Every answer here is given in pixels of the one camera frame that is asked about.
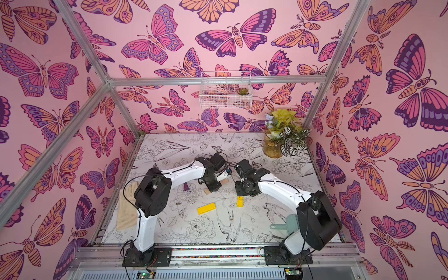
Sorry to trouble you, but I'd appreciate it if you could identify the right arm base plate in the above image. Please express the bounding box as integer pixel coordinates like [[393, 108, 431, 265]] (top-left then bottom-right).
[[262, 246, 313, 266]]

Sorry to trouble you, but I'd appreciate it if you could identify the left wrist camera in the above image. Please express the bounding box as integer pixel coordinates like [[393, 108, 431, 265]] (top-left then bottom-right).
[[216, 168, 232, 182]]

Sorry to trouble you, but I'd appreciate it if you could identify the natural wooden rectangular block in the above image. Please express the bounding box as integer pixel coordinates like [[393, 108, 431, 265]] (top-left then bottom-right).
[[220, 178, 229, 185]]

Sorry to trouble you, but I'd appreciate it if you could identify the small succulent in basket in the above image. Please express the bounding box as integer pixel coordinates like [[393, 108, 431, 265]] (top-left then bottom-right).
[[238, 87, 250, 95]]

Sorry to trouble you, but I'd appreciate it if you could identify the aluminium frame structure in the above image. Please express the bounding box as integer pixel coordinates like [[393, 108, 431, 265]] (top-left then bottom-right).
[[1, 1, 370, 226]]

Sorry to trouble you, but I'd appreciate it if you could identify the purple triangular block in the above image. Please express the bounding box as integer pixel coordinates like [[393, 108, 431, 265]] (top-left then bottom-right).
[[183, 183, 190, 192]]

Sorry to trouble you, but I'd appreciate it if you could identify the teal dustpan brush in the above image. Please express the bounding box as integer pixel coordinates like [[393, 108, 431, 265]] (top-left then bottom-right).
[[269, 214, 299, 235]]

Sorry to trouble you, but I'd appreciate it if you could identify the long yellow block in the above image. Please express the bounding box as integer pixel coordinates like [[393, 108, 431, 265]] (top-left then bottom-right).
[[197, 203, 217, 215]]

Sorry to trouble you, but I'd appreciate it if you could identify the beige work glove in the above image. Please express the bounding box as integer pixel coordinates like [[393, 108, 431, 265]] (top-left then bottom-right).
[[116, 182, 138, 231]]

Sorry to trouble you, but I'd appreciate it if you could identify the short yellow block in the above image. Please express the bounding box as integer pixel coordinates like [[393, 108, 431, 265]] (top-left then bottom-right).
[[236, 196, 244, 208]]

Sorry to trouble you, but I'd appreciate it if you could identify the potted plant amber vase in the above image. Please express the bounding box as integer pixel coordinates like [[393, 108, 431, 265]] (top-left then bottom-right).
[[262, 109, 310, 159]]

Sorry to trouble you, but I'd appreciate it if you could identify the front aluminium rail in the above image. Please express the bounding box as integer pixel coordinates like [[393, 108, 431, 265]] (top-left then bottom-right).
[[65, 243, 370, 280]]

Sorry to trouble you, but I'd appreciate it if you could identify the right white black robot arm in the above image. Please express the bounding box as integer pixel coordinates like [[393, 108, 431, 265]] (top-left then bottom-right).
[[234, 160, 342, 257]]

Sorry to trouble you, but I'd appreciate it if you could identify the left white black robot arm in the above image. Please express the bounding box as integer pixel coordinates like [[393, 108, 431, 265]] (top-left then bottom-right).
[[133, 153, 232, 253]]

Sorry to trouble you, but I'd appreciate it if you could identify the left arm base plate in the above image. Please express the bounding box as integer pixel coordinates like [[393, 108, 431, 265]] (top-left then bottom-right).
[[122, 247, 173, 268]]

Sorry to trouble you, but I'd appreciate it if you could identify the white wire basket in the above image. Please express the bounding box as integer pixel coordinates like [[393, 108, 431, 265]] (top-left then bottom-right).
[[198, 70, 253, 110]]

